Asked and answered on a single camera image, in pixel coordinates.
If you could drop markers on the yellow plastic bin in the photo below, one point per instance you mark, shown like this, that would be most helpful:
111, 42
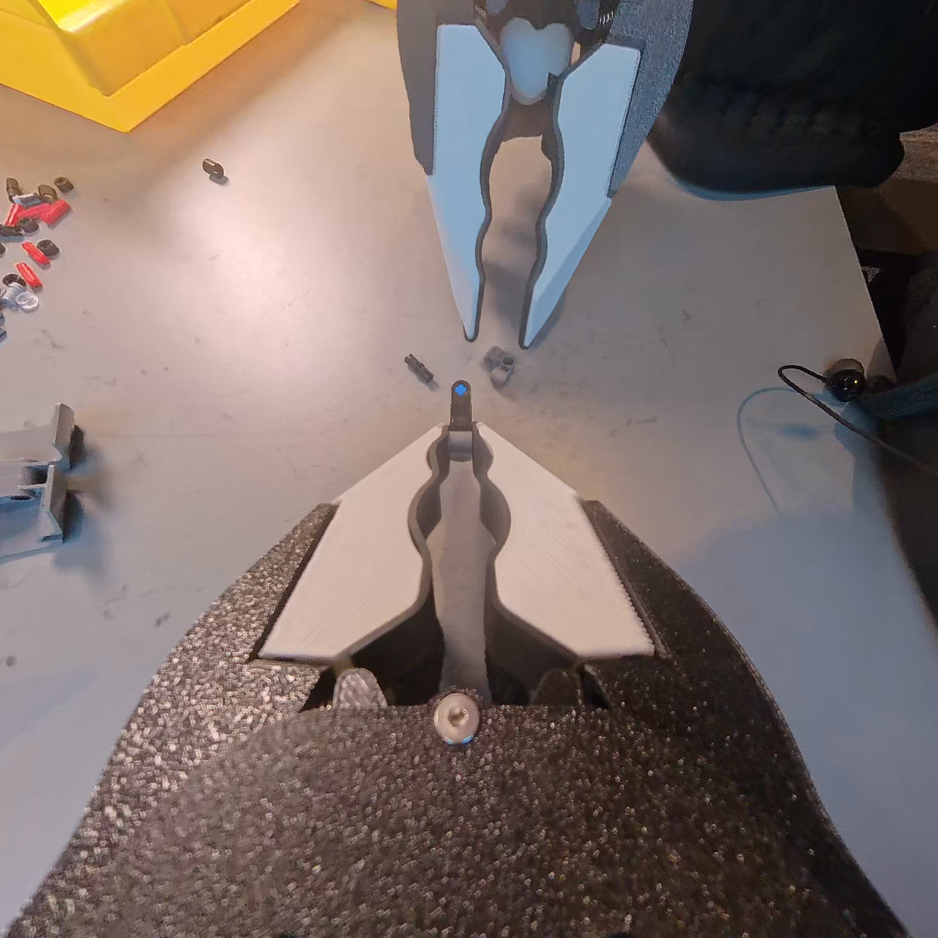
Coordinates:
110, 73

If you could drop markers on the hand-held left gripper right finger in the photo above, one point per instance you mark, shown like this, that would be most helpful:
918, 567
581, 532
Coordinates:
571, 586

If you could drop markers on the pile of small toy parts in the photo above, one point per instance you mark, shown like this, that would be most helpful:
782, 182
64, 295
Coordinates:
29, 234

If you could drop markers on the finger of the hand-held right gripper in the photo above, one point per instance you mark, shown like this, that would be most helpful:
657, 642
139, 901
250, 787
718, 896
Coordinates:
458, 146
586, 146

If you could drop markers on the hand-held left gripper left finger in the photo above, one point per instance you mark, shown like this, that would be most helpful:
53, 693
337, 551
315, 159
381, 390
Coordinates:
352, 579

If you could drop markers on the black toy pin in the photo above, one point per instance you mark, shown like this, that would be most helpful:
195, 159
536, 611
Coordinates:
418, 366

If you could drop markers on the black toy bush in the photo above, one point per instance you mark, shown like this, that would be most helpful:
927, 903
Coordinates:
212, 168

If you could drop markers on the dark grey toy connector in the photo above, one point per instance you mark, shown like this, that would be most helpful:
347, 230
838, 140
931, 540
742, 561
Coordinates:
500, 365

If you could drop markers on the grey desk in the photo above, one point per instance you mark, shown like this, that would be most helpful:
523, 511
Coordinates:
256, 330

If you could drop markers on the silver toy scoop part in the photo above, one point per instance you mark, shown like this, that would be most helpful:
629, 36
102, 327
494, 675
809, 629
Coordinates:
36, 483

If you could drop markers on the person's black jacket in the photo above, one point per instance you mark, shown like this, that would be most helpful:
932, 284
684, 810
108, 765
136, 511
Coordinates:
909, 308

